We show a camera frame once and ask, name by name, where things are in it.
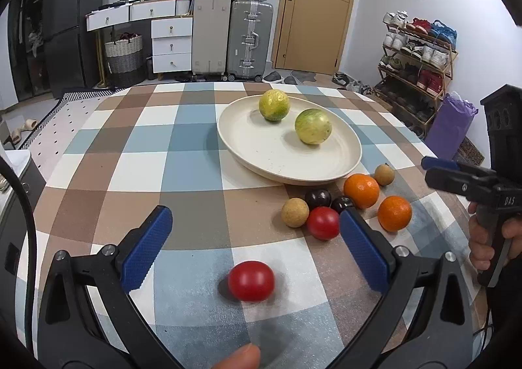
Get woven laundry basket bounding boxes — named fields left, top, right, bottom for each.
left=104, top=32, right=146, bottom=88

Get person's right hand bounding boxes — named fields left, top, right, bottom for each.
left=468, top=202, right=522, bottom=272

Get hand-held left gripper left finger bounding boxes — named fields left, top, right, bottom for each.
left=37, top=205, right=185, bottom=369

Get red tomato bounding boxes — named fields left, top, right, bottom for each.
left=227, top=260, right=275, bottom=302
left=307, top=207, right=341, bottom=241

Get dark doormat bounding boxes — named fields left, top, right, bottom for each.
left=452, top=136, right=486, bottom=166

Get yellow-green guava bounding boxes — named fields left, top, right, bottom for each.
left=259, top=89, right=291, bottom=122
left=294, top=108, right=332, bottom=145

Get orange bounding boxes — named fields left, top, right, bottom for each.
left=377, top=195, right=412, bottom=232
left=343, top=174, right=381, bottom=209

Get person's right forearm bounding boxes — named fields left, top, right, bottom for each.
left=475, top=255, right=522, bottom=369

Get beige suitcase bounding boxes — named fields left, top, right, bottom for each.
left=192, top=0, right=232, bottom=81

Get silver suitcase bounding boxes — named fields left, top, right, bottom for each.
left=226, top=0, right=274, bottom=82

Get wooden shoe rack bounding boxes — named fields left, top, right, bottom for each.
left=374, top=12, right=459, bottom=138

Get black cable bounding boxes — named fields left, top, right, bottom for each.
left=473, top=304, right=495, bottom=339
left=0, top=155, right=39, bottom=337

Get tan longan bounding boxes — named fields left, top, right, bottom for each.
left=374, top=164, right=395, bottom=186
left=281, top=198, right=310, bottom=228

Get white sneaker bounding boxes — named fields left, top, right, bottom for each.
left=346, top=79, right=374, bottom=95

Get purple bag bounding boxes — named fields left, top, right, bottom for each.
left=425, top=92, right=479, bottom=161

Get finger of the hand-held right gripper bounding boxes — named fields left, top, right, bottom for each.
left=421, top=156, right=496, bottom=179
left=424, top=168, right=502, bottom=203

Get white drawer cabinet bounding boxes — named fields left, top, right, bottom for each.
left=151, top=17, right=193, bottom=80

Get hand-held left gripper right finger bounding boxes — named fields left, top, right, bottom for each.
left=326, top=208, right=476, bottom=369

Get rows of shoes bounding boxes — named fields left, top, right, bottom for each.
left=377, top=11, right=458, bottom=137

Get dark purple plum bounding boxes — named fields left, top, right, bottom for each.
left=330, top=195, right=355, bottom=215
left=305, top=189, right=332, bottom=210

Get pair of beige slippers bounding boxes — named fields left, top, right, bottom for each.
left=10, top=119, right=40, bottom=145

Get dark glass wardrobe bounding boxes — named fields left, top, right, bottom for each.
left=7, top=0, right=54, bottom=102

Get dotted rug with striped border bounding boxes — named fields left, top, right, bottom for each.
left=18, top=87, right=133, bottom=168

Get checked tablecloth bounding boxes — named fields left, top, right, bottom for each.
left=16, top=81, right=490, bottom=369

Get person's left hand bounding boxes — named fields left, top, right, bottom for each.
left=210, top=344, right=262, bottom=369

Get black refrigerator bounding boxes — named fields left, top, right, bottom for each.
left=43, top=0, right=102, bottom=98

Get white dressing table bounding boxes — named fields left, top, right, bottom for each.
left=85, top=0, right=192, bottom=32

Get wooden door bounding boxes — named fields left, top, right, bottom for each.
left=271, top=0, right=361, bottom=76

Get cream round plate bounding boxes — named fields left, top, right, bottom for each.
left=216, top=94, right=363, bottom=186

